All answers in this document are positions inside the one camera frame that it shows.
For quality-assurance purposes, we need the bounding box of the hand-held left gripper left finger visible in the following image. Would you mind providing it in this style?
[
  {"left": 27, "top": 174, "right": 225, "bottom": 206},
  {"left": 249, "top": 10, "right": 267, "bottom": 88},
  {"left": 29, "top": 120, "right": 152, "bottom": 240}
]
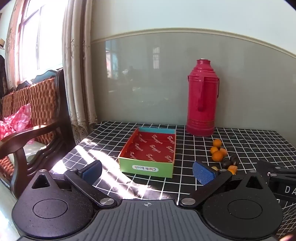
[{"left": 28, "top": 160, "right": 118, "bottom": 208}]

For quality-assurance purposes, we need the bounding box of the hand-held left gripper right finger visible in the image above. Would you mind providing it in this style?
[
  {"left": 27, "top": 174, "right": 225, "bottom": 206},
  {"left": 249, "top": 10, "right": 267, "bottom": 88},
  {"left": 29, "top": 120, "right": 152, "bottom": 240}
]
[{"left": 181, "top": 161, "right": 270, "bottom": 207}]

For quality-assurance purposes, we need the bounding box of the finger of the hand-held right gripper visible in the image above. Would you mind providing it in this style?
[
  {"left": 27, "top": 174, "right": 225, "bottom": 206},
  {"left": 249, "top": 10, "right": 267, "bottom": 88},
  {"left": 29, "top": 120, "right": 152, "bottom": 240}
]
[{"left": 257, "top": 159, "right": 296, "bottom": 180}]

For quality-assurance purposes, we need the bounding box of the colourful cardboard box tray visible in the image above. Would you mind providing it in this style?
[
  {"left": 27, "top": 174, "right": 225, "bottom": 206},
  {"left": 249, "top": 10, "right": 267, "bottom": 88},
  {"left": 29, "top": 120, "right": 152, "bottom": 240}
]
[{"left": 118, "top": 127, "right": 177, "bottom": 179}]

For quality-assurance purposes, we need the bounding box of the black white checked tablecloth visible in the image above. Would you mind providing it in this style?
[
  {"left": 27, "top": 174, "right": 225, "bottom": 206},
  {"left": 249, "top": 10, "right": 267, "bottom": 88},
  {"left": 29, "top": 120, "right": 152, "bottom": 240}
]
[{"left": 50, "top": 121, "right": 296, "bottom": 234}]

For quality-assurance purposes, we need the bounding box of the dark wooden armchair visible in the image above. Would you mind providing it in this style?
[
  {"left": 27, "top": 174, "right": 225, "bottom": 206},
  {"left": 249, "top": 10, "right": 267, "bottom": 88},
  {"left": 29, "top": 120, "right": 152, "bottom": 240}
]
[{"left": 0, "top": 68, "right": 77, "bottom": 200}]

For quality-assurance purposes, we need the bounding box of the red thermos flask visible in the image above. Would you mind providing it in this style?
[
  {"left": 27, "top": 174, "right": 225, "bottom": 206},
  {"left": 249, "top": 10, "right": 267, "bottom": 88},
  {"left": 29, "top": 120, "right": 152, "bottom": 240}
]
[{"left": 186, "top": 59, "right": 220, "bottom": 137}]

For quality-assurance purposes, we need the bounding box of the orange woven chair cushion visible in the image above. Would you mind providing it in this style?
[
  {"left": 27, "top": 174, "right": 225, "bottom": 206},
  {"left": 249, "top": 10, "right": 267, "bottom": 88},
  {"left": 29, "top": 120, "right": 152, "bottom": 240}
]
[{"left": 0, "top": 77, "right": 58, "bottom": 181}]

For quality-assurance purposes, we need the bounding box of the pink checked cloth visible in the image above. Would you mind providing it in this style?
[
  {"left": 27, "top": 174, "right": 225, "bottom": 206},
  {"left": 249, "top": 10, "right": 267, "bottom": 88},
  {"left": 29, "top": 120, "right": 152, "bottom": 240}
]
[{"left": 0, "top": 103, "right": 35, "bottom": 145}]

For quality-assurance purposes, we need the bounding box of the beige lace curtain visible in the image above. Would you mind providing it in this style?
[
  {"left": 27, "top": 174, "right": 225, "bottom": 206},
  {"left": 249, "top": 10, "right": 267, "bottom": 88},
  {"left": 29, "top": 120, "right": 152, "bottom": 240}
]
[{"left": 62, "top": 0, "right": 99, "bottom": 144}]

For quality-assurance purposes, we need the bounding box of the blue cloth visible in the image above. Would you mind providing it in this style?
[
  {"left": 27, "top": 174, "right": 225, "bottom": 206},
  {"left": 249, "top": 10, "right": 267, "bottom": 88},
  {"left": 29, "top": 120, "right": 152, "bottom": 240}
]
[{"left": 31, "top": 69, "right": 63, "bottom": 83}]

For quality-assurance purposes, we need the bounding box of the dark hanging clothing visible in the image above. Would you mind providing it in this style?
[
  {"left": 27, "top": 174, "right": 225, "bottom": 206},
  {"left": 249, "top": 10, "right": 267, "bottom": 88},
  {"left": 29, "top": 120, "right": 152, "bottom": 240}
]
[{"left": 0, "top": 54, "right": 8, "bottom": 100}]

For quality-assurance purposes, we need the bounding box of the window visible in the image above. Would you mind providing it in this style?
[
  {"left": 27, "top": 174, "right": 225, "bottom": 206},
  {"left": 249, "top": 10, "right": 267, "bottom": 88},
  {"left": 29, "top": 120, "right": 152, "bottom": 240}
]
[{"left": 7, "top": 0, "right": 70, "bottom": 90}]

